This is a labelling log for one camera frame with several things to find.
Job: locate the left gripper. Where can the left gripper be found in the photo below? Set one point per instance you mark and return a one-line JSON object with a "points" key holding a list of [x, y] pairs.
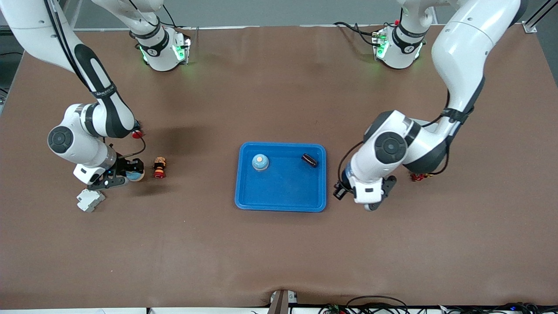
{"points": [[341, 189]]}

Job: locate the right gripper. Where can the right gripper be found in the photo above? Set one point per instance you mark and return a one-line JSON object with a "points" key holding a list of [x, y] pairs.
{"points": [[124, 166]]}

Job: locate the blue bell cream button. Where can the blue bell cream button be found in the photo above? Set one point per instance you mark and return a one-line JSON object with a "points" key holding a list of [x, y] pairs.
{"points": [[137, 177], [260, 162]]}

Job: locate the dark brown electrolytic capacitor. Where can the dark brown electrolytic capacitor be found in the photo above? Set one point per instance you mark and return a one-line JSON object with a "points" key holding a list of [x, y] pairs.
{"points": [[310, 160]]}

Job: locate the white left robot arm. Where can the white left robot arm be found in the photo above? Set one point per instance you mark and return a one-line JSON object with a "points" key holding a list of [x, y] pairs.
{"points": [[466, 43]]}

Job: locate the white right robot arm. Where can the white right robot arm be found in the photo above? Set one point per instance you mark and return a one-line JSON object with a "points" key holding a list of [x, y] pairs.
{"points": [[35, 26]]}

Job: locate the blue plastic tray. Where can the blue plastic tray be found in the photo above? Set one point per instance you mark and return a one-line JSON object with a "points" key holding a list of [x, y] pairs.
{"points": [[281, 187]]}

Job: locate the red button yellow orange base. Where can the red button yellow orange base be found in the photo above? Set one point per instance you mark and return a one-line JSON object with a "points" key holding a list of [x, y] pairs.
{"points": [[159, 168]]}

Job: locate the red mushroom button black base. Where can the red mushroom button black base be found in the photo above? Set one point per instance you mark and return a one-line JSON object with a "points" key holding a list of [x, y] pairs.
{"points": [[138, 134]]}

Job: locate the white circuit breaker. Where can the white circuit breaker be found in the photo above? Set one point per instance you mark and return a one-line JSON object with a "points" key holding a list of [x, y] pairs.
{"points": [[90, 201]]}

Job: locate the red valve brass fitting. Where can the red valve brass fitting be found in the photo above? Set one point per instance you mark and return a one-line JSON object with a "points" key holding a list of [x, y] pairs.
{"points": [[417, 177]]}

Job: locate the grey metal mount bracket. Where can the grey metal mount bracket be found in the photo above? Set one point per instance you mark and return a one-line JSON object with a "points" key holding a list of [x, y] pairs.
{"points": [[281, 303]]}

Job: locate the aluminium frame post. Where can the aluminium frame post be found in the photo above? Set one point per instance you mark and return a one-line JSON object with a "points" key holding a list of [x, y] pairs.
{"points": [[530, 27]]}

